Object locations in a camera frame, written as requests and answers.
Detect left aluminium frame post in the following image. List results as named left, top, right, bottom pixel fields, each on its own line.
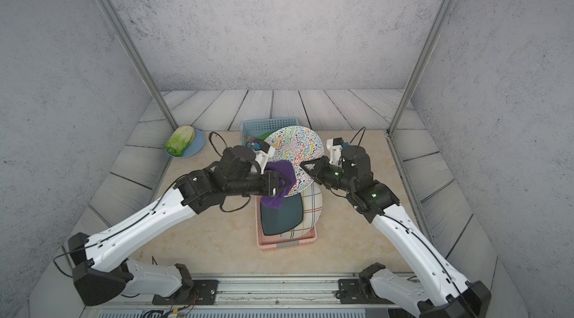
left=95, top=0, right=179, bottom=131

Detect right aluminium frame post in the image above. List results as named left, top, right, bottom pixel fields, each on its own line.
left=387, top=0, right=455, bottom=137

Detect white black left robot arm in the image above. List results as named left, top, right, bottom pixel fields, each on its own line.
left=68, top=145, right=297, bottom=306

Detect dark teal square plate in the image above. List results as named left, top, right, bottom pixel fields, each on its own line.
left=260, top=194, right=303, bottom=236

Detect light blue plastic basket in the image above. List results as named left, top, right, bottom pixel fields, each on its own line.
left=241, top=116, right=299, bottom=145

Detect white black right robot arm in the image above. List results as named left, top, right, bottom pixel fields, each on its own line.
left=300, top=145, right=491, bottom=317

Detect colourful squiggle round plate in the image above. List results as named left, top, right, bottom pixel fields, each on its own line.
left=265, top=126, right=324, bottom=196

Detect pink plastic basket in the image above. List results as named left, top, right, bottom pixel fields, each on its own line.
left=255, top=196, right=318, bottom=251

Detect green cabbage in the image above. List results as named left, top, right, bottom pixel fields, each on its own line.
left=164, top=125, right=196, bottom=157

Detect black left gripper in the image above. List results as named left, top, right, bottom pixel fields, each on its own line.
left=224, top=169, right=289, bottom=198

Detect white plaid striped round plate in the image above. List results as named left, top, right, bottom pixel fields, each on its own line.
left=280, top=183, right=323, bottom=244

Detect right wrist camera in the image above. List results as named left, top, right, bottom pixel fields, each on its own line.
left=326, top=138, right=349, bottom=167

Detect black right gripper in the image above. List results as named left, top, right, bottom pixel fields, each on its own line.
left=300, top=156, right=358, bottom=196

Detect purple microfiber cloth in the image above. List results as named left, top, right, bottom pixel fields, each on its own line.
left=261, top=160, right=297, bottom=210

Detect aluminium frame post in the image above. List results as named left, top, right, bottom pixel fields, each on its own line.
left=387, top=0, right=455, bottom=137
left=95, top=0, right=179, bottom=131

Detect small blue plate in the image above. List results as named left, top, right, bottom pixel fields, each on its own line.
left=166, top=128, right=206, bottom=158

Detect metal base rail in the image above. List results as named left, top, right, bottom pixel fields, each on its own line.
left=80, top=272, right=476, bottom=318

